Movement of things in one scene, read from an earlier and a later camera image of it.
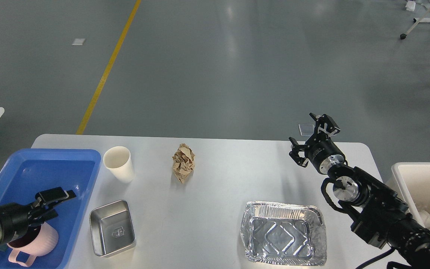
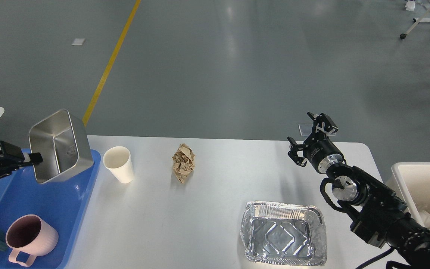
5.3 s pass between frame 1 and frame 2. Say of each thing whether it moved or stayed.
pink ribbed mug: stayed
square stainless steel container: moved
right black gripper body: stayed
